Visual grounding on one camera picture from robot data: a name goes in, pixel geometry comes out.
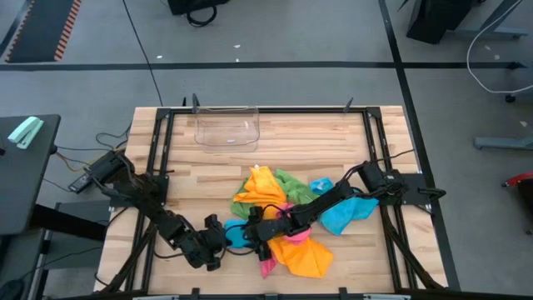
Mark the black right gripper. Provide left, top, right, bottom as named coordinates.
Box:
left=244, top=205, right=280, bottom=263

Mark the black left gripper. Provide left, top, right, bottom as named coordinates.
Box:
left=182, top=213, right=228, bottom=273

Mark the blue microfiber towel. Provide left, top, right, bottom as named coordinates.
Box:
left=223, top=219, right=255, bottom=250
left=308, top=177, right=380, bottom=237

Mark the pink microfiber towel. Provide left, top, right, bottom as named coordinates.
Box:
left=260, top=249, right=279, bottom=279
left=278, top=202, right=313, bottom=246

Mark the orange towel with white label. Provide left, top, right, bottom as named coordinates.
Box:
left=232, top=165, right=288, bottom=220

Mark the orange microfiber towel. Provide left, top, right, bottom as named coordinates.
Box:
left=268, top=235, right=334, bottom=279

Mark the clear plastic bin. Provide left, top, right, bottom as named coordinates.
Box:
left=193, top=106, right=262, bottom=153

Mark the black side table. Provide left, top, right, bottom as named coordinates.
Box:
left=0, top=113, right=62, bottom=238

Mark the mint green stapler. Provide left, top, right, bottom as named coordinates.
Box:
left=7, top=115, right=45, bottom=150

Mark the black box on floor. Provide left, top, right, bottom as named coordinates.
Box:
left=167, top=0, right=231, bottom=17

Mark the grey desk foot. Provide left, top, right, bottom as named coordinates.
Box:
left=474, top=136, right=533, bottom=151

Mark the red object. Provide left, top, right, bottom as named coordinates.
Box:
left=501, top=170, right=533, bottom=188

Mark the black mat with orange edge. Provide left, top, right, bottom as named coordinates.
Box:
left=2, top=0, right=83, bottom=64

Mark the black computer case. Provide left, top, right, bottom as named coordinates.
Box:
left=406, top=0, right=486, bottom=46

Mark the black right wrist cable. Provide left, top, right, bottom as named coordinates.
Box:
left=226, top=202, right=293, bottom=257

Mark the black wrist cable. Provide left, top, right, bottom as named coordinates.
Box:
left=226, top=202, right=293, bottom=257
left=152, top=245, right=197, bottom=262

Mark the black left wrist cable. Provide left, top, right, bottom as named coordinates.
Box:
left=152, top=245, right=197, bottom=262

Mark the black cable beside table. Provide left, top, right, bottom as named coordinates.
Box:
left=94, top=123, right=132, bottom=152

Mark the yellow cable beside table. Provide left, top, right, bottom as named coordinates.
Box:
left=56, top=144, right=127, bottom=173

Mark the thin black floor cable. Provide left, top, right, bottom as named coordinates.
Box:
left=122, top=0, right=164, bottom=108

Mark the black cable loop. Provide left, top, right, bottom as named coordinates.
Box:
left=185, top=4, right=218, bottom=28

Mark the white floor cable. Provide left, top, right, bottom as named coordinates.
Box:
left=466, top=0, right=533, bottom=95

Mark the grey desk frame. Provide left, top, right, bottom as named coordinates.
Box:
left=453, top=0, right=530, bottom=41

